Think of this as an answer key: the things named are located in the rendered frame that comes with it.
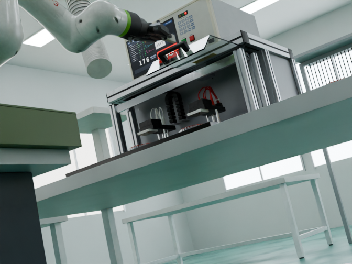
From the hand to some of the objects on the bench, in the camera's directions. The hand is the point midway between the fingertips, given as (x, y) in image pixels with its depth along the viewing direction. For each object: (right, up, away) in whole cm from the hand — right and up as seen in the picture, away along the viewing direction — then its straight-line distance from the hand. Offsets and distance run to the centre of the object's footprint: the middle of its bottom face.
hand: (168, 37), depth 186 cm
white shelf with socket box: (-35, -71, +92) cm, 121 cm away
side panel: (+50, -36, +8) cm, 62 cm away
